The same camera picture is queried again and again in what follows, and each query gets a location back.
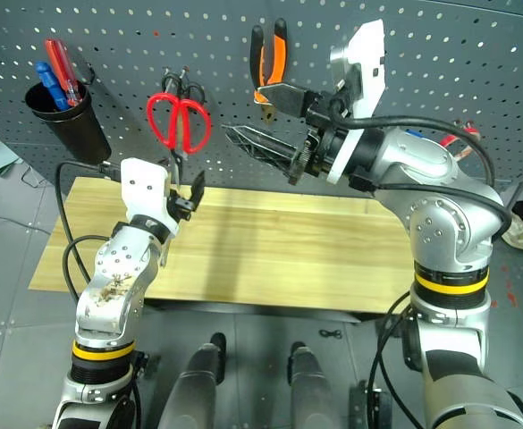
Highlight white bystander shoe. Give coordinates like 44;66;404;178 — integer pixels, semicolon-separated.
501;213;523;251

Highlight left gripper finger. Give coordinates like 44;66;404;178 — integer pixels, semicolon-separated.
188;169;207;206

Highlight red handled scissors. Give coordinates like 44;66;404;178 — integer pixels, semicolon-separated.
146;91;213;189

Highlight small black handled scissors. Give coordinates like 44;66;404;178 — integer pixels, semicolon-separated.
161;72;207;151

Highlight black pegboard cup holder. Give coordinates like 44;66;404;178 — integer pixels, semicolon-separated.
23;64;113;164

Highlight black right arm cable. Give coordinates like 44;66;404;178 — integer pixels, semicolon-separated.
369;289;424;429
330;96;512;233

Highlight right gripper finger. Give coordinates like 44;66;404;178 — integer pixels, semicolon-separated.
256;81;309;120
221;124;299;170

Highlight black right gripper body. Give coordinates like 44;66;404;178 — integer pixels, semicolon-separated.
287;87;356;186

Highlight orange and black pliers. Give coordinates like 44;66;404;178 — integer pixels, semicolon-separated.
248;17;290;124

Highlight black table frame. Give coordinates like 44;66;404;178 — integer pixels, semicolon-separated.
144;299;362;324

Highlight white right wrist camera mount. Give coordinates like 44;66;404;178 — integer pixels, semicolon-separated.
325;18;388;185

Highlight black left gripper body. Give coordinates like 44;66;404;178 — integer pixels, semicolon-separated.
166;187;198;223

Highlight grey perforated pegboard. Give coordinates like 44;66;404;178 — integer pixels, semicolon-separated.
0;0;523;200

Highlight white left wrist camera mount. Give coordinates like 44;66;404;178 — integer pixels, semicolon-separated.
121;157;183;243

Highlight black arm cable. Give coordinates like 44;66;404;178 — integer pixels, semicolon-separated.
55;160;124;310
330;96;512;233
369;289;424;429

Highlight blue handled screwdriver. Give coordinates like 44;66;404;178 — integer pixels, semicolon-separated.
34;61;72;114

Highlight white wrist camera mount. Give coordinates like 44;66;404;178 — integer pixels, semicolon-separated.
325;18;388;185
121;157;183;243

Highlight red handled tool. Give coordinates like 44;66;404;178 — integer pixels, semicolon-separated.
439;117;482;163

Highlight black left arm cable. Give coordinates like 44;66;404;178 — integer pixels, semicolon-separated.
55;160;124;310

